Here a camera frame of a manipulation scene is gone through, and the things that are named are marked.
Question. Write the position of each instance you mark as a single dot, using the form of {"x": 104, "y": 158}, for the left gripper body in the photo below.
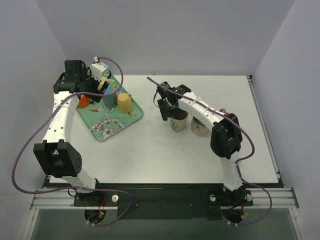
{"x": 97, "y": 89}

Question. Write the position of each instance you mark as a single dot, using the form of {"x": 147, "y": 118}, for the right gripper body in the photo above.
{"x": 168, "y": 110}

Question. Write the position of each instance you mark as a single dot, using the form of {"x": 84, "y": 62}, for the orange mug black handle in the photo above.
{"x": 84, "y": 102}

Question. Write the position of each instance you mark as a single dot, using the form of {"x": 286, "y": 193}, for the cream floral mug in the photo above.
{"x": 178, "y": 123}

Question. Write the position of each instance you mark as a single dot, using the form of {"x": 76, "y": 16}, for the blue butterfly mug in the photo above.
{"x": 110, "y": 101}

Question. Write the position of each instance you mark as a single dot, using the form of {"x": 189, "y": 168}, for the yellow mug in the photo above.
{"x": 124, "y": 103}

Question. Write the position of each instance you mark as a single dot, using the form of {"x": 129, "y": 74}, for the white mug green inside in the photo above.
{"x": 198, "y": 128}

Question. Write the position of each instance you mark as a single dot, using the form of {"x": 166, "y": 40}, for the pink patterned mug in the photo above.
{"x": 223, "y": 110}

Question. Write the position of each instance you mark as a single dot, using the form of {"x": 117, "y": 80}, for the light green faceted mug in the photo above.
{"x": 103, "y": 84}

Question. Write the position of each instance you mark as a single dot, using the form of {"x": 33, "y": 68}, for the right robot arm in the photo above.
{"x": 226, "y": 138}

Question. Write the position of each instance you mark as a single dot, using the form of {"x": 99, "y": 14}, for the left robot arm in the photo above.
{"x": 55, "y": 154}

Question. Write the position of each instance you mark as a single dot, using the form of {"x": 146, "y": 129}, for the black mug orange pattern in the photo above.
{"x": 108, "y": 74}

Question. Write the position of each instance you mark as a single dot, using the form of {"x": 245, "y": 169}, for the green floral serving tray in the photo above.
{"x": 104, "y": 121}

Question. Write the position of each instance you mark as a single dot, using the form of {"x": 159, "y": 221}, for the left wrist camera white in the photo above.
{"x": 98, "y": 70}

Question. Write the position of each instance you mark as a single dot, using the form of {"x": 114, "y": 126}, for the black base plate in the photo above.
{"x": 165, "y": 201}

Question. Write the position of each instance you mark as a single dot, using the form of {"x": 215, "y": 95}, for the aluminium frame rail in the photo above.
{"x": 282, "y": 198}

